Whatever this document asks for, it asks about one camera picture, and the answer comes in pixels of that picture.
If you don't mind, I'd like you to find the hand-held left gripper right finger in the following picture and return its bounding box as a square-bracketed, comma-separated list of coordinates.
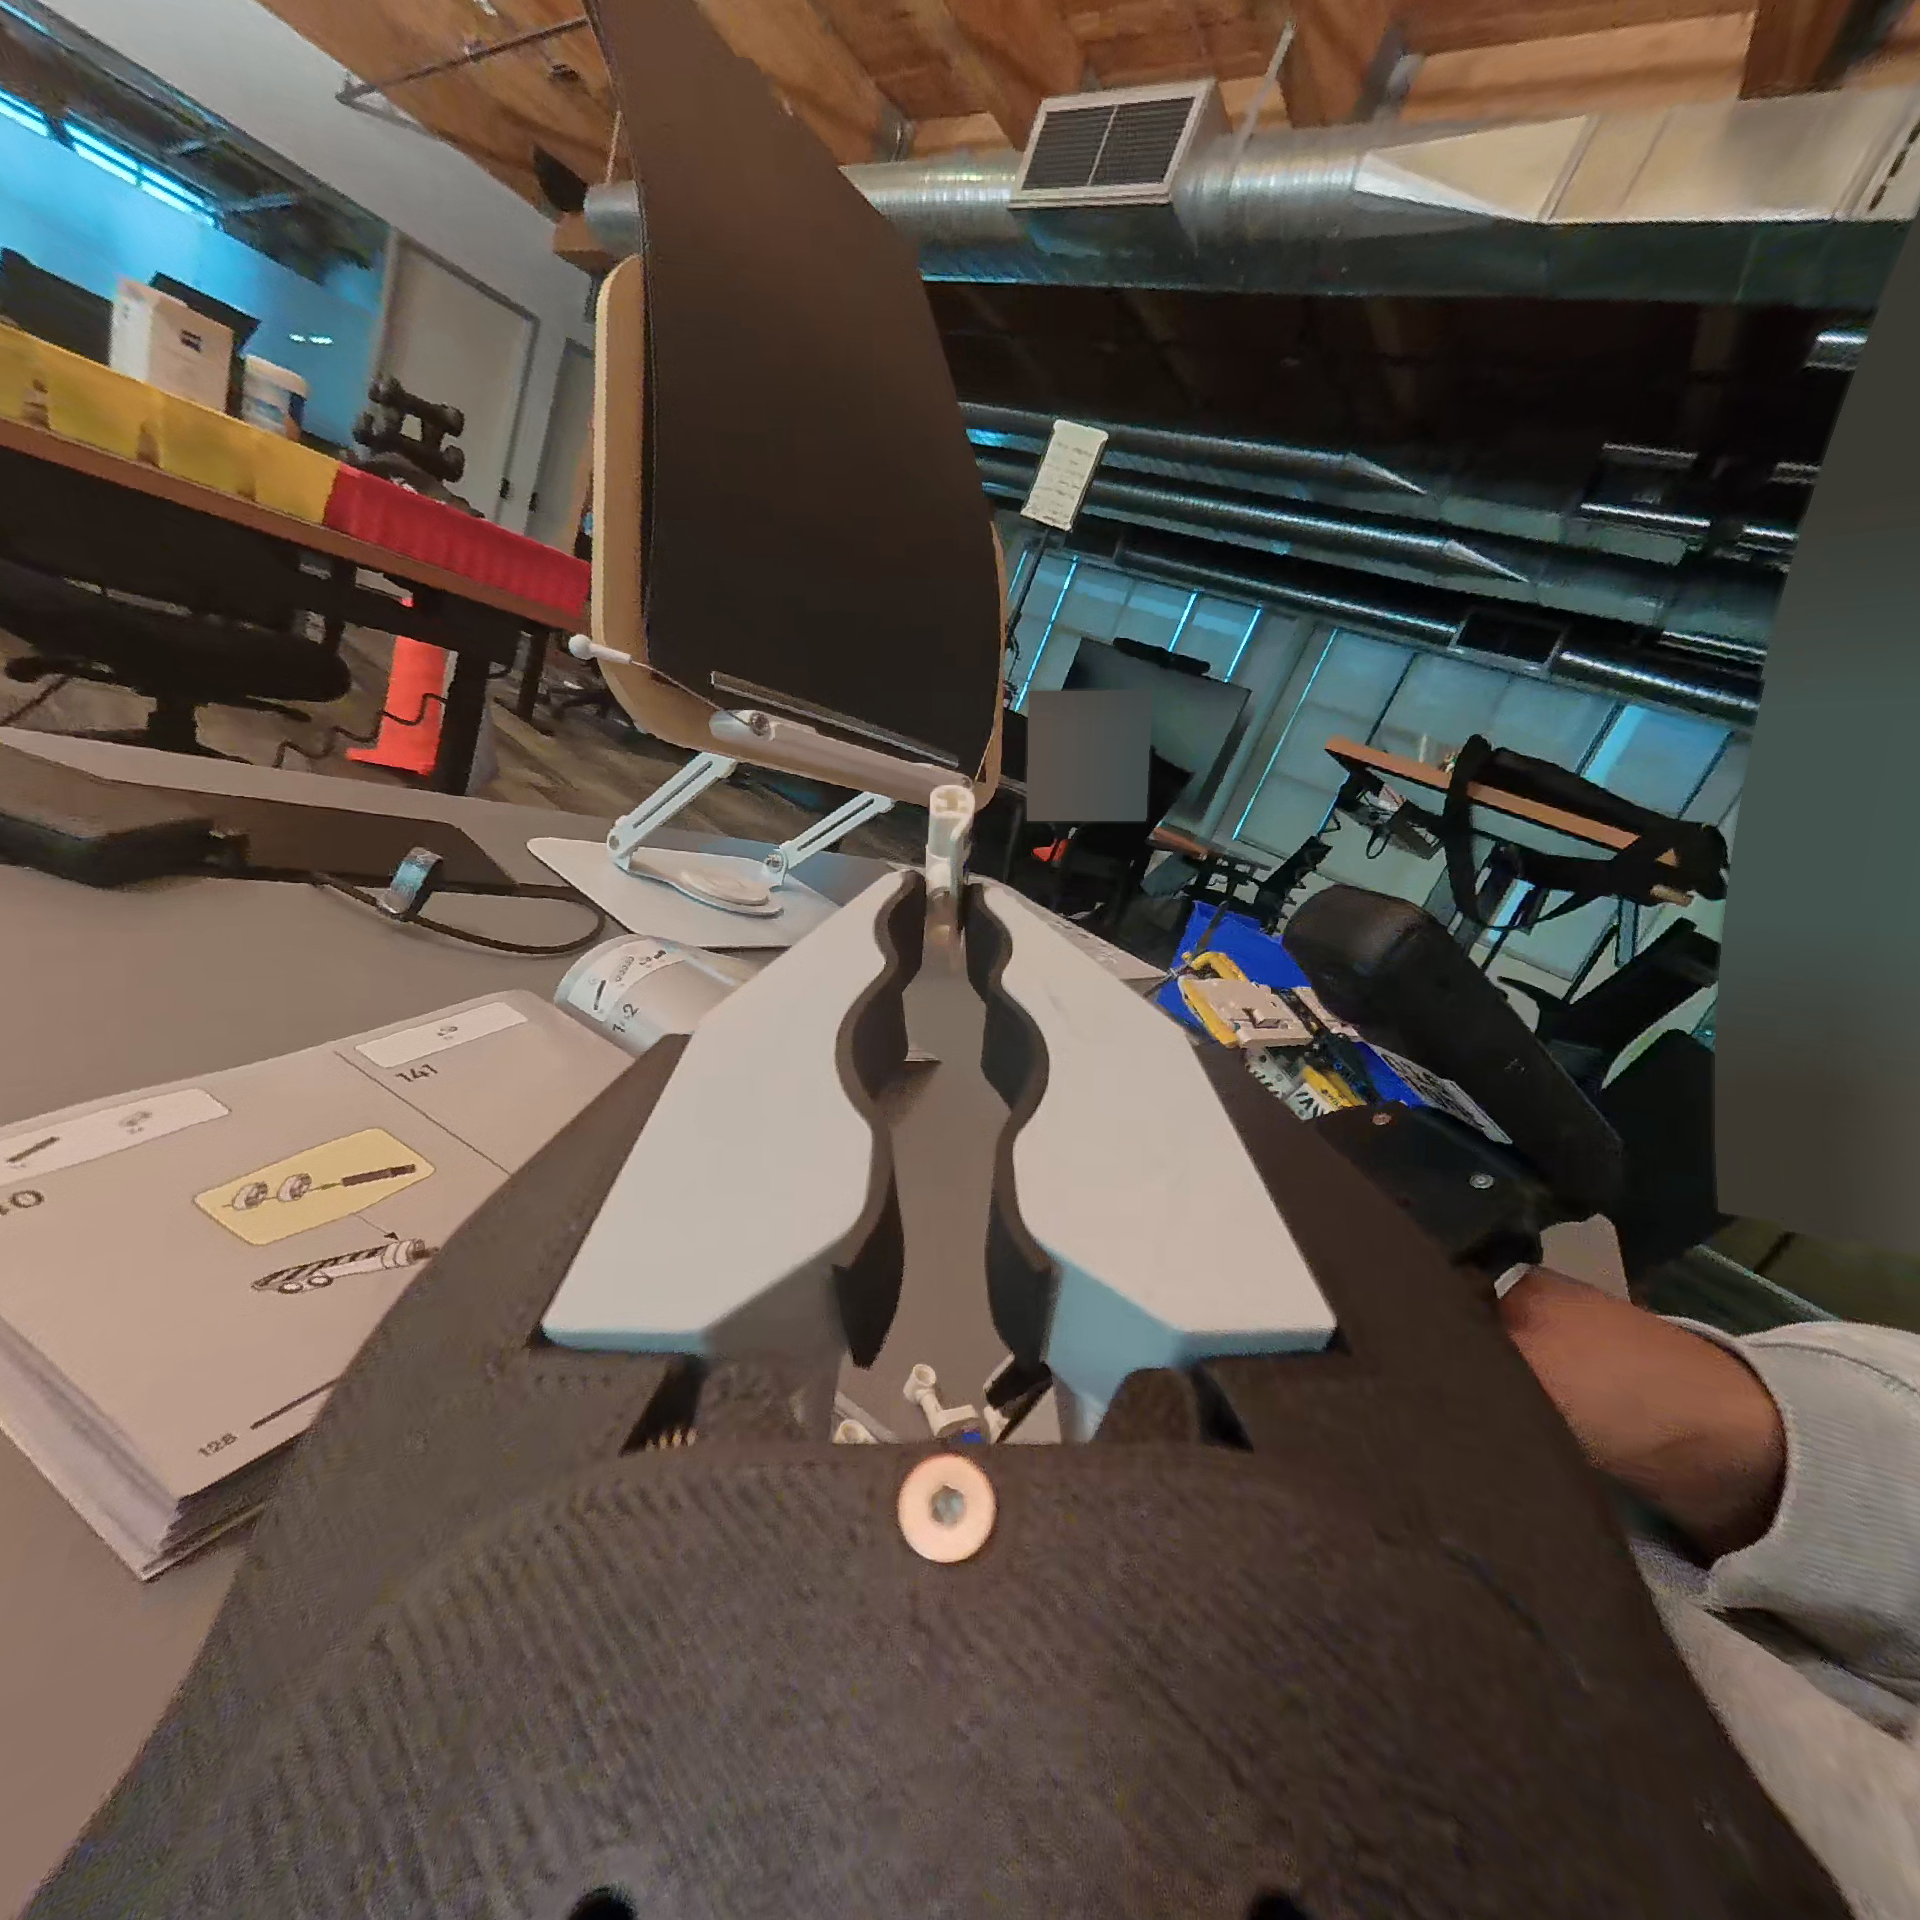
[959, 883, 1339, 1442]

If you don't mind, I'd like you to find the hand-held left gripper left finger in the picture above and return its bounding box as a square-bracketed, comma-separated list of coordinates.
[539, 872, 933, 1370]

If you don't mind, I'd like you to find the yellow white lego helicopter model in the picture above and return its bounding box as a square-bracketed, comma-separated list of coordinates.
[1182, 961, 1374, 1126]

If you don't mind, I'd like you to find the small white lego connector piece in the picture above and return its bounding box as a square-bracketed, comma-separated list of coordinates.
[926, 786, 975, 939]

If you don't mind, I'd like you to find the lego instruction booklet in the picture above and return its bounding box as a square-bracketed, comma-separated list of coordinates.
[0, 990, 636, 1587]

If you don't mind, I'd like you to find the person's right hand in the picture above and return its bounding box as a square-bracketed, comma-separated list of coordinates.
[1497, 1265, 1790, 1555]

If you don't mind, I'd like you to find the white cylindrical can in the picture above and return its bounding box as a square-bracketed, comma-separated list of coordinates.
[555, 934, 755, 1061]

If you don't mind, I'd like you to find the wooden standing desk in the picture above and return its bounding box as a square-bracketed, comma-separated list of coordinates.
[1324, 733, 1730, 921]

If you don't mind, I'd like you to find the blue plastic bin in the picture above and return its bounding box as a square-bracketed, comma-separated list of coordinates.
[1167, 897, 1297, 1040]

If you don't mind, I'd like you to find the silver laptop stand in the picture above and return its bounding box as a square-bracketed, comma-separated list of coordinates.
[527, 709, 981, 951]

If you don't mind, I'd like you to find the black monitor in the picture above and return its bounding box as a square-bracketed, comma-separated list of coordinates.
[1030, 635, 1255, 847]

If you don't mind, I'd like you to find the black flat device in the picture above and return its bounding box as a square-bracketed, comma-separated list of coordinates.
[0, 739, 515, 897]

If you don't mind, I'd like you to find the orange traffic cone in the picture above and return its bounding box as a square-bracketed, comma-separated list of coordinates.
[345, 634, 454, 778]

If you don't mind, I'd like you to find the hanging white paper sign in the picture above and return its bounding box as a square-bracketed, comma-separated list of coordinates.
[1023, 419, 1114, 531]

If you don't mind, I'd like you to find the red bin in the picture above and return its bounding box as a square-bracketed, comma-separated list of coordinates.
[321, 462, 597, 615]

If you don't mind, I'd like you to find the black office chair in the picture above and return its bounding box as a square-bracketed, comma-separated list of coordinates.
[0, 558, 356, 754]

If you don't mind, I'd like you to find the laptop with black screen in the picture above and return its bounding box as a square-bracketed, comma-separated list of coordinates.
[582, 0, 1011, 789]

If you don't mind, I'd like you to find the black dumbbell rack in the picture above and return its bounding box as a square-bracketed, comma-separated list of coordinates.
[351, 374, 484, 522]

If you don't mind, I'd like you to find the long wooden table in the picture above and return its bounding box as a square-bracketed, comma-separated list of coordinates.
[0, 416, 597, 799]

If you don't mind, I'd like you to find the white ceiling air vent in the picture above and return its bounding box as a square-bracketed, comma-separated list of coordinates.
[1009, 80, 1220, 209]

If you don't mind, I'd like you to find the row of yellow bins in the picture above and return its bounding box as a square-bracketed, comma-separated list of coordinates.
[0, 320, 343, 525]

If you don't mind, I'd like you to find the white cardboard box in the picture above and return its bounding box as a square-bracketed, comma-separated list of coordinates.
[109, 275, 260, 416]

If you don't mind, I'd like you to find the black strap harness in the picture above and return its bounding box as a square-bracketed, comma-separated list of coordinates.
[1439, 735, 1730, 926]

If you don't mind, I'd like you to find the black cable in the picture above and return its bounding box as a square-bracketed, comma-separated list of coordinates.
[318, 843, 606, 959]

